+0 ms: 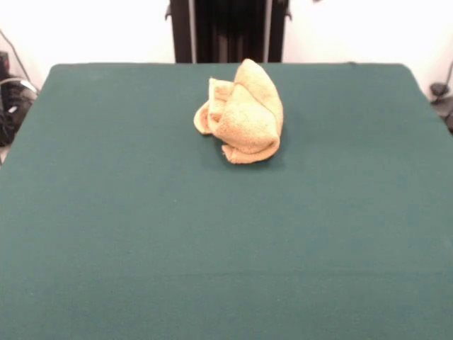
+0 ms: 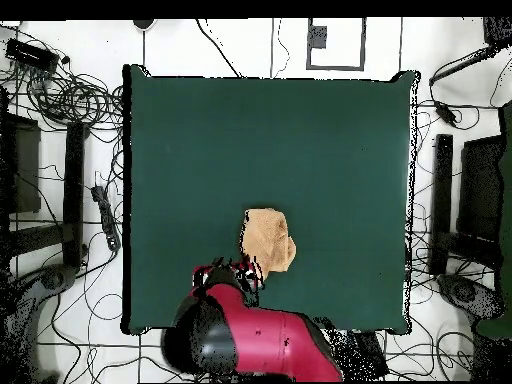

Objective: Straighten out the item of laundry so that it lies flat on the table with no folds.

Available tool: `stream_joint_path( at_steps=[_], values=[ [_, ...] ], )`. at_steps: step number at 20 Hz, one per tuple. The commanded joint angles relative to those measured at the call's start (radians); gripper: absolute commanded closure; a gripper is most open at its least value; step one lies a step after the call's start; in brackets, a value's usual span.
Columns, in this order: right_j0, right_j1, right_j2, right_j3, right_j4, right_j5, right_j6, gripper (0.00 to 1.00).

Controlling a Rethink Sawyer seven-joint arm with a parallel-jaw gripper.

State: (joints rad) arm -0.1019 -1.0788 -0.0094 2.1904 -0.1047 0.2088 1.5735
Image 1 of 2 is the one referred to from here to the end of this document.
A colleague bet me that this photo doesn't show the yellow-orange terry towel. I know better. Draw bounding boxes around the yellow-orange terry towel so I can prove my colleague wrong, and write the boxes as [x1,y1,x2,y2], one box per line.
[193,58,285,165]

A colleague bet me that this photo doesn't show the dark green table cloth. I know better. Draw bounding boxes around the dark green table cloth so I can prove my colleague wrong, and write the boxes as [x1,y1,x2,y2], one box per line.
[0,62,453,340]

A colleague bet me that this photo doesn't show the dark wheeled stand base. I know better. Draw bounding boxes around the dark wheeled stand base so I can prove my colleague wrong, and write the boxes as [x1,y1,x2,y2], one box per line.
[0,51,40,147]
[430,81,453,134]

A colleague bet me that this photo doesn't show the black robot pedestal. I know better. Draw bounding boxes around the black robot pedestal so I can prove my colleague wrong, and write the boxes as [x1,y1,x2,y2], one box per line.
[164,0,293,64]

